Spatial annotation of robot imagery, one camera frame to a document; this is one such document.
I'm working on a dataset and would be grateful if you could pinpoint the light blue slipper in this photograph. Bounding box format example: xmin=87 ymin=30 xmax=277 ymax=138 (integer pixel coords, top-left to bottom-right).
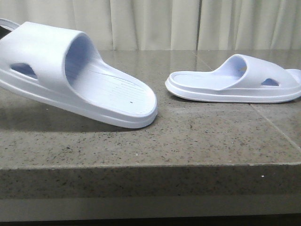
xmin=0 ymin=19 xmax=158 ymax=129

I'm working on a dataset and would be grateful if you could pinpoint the light blue slipper inserted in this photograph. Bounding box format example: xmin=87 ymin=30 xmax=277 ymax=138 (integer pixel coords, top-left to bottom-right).
xmin=165 ymin=54 xmax=301 ymax=103

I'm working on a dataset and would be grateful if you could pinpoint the beige pleated curtain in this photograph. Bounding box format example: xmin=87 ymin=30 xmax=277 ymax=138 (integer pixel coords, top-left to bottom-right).
xmin=0 ymin=0 xmax=301 ymax=50

